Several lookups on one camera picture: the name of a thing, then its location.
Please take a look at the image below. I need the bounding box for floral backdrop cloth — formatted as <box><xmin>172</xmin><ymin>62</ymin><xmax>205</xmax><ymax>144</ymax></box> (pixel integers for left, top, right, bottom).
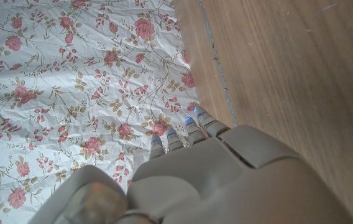
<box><xmin>0</xmin><ymin>0</ymin><xmax>208</xmax><ymax>224</ymax></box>

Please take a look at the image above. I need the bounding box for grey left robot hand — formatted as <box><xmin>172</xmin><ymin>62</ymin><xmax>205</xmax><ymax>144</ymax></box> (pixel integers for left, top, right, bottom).
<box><xmin>27</xmin><ymin>105</ymin><xmax>353</xmax><ymax>224</ymax></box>

